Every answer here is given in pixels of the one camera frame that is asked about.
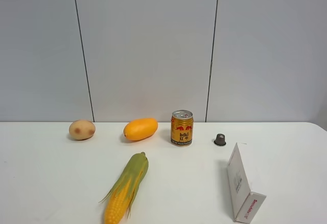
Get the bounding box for brown spotted potato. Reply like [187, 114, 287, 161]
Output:
[68, 119, 96, 140]

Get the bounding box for gold Red Bull can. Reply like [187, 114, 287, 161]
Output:
[171, 110, 194, 146]

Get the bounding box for orange yellow mango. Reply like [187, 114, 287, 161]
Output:
[123, 118, 158, 141]

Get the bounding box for dark coffee capsule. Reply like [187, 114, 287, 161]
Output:
[214, 133, 226, 146]

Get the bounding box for yellow corn cob green husk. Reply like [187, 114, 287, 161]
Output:
[102, 152, 149, 223]

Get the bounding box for white cardboard box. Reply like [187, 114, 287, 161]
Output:
[227, 143, 267, 223]

